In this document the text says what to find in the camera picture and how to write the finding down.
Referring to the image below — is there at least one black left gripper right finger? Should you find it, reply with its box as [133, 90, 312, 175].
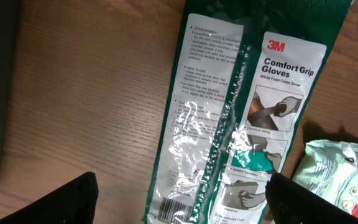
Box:
[265, 173, 358, 224]

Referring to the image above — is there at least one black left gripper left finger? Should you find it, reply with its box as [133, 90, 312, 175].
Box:
[0, 172, 99, 224]

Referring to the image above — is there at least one light teal snack packet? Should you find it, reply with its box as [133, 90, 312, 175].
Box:
[293, 140, 358, 214]

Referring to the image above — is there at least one green white wipes pack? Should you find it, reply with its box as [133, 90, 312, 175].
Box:
[144, 0, 352, 223]

